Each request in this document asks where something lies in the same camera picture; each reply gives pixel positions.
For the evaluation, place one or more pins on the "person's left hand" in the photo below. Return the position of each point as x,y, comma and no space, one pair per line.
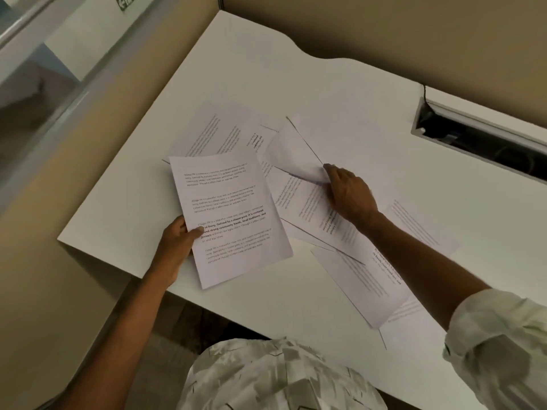
173,251

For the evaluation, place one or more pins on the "printed paper sheet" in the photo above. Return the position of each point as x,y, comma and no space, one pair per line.
230,187

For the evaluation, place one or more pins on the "person's right fingers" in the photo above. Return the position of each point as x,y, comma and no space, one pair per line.
334,175

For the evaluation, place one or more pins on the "glass partition with metal frame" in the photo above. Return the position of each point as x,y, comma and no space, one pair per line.
51,59

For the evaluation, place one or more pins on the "person's left thumb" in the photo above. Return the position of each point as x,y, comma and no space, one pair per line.
194,234

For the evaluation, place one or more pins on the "curled paper sheet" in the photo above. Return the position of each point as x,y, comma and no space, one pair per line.
290,154

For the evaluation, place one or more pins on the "person's left forearm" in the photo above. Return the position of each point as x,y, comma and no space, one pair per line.
124,333

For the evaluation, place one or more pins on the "scattered pile of printed papers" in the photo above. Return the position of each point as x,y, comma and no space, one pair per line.
361,286

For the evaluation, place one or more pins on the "person's right hand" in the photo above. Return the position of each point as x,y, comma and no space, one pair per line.
352,196

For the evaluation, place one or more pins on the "white patterned shirt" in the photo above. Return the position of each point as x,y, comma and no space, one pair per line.
277,380

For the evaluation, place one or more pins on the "person's right forearm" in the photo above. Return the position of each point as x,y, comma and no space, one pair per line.
423,268

